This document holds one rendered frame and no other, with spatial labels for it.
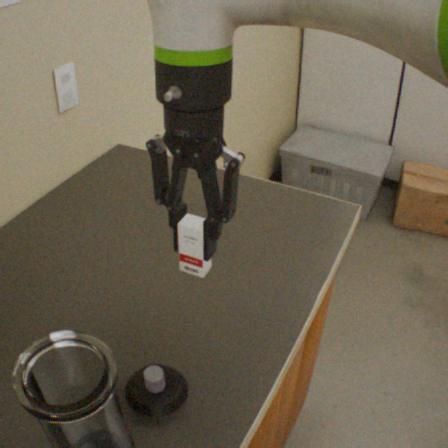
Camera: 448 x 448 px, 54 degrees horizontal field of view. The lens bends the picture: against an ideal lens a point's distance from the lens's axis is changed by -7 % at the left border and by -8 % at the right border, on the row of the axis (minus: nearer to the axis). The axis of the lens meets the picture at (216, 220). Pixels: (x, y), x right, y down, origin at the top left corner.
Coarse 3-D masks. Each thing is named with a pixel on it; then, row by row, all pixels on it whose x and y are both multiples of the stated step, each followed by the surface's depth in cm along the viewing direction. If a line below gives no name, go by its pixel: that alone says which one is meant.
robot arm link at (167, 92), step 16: (160, 64) 51; (224, 64) 51; (160, 80) 52; (176, 80) 51; (192, 80) 50; (208, 80) 51; (224, 80) 52; (160, 96) 53; (176, 96) 51; (192, 96) 51; (208, 96) 52; (224, 96) 53
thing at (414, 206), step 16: (400, 176) 259; (416, 176) 251; (432, 176) 251; (400, 192) 247; (416, 192) 242; (432, 192) 239; (400, 208) 252; (416, 208) 247; (432, 208) 243; (400, 224) 257; (416, 224) 253; (432, 224) 249
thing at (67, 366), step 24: (48, 336) 47; (72, 336) 47; (96, 336) 47; (24, 360) 44; (48, 360) 47; (72, 360) 49; (96, 360) 48; (24, 384) 42; (48, 384) 49; (72, 384) 51; (96, 384) 51; (48, 408) 40; (72, 408) 40; (120, 408) 49; (48, 432) 44; (72, 432) 43; (96, 432) 44; (120, 432) 49
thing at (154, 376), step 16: (144, 368) 67; (160, 368) 63; (128, 384) 65; (144, 384) 64; (160, 384) 63; (176, 384) 64; (128, 400) 63; (144, 400) 62; (160, 400) 62; (176, 400) 63
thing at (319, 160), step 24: (288, 144) 269; (312, 144) 269; (336, 144) 270; (360, 144) 271; (384, 144) 271; (288, 168) 270; (312, 168) 261; (336, 168) 252; (360, 168) 247; (384, 168) 248; (336, 192) 263; (360, 192) 254; (360, 216) 264
